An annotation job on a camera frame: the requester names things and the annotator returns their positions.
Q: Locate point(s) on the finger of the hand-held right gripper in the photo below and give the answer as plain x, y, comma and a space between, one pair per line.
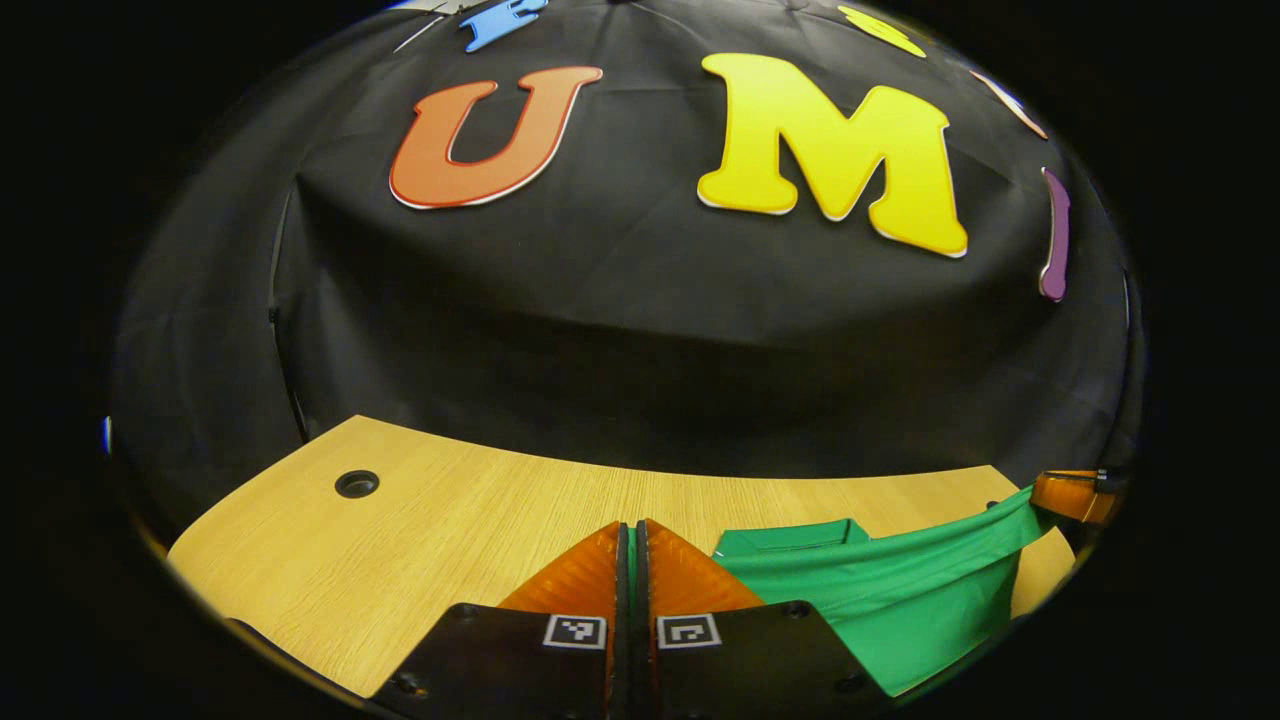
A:
1070, 495

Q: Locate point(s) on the green T-shirt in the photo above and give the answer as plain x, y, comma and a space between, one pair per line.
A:
900, 600

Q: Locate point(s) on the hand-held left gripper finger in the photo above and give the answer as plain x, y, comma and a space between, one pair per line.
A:
622, 600
641, 600

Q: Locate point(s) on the black backdrop cloth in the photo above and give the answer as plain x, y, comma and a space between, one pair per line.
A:
600, 350

